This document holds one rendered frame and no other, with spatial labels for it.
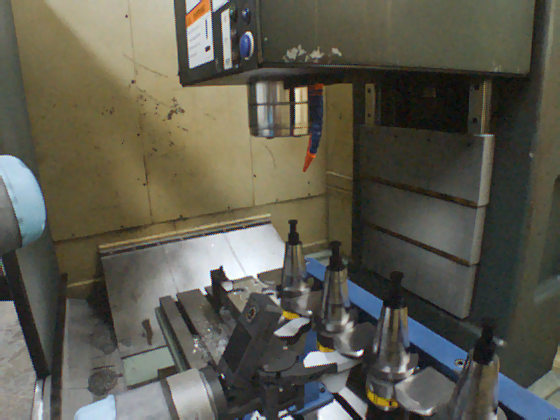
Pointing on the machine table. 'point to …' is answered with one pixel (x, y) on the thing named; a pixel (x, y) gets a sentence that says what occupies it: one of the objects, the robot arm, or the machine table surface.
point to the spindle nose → (278, 109)
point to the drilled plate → (245, 295)
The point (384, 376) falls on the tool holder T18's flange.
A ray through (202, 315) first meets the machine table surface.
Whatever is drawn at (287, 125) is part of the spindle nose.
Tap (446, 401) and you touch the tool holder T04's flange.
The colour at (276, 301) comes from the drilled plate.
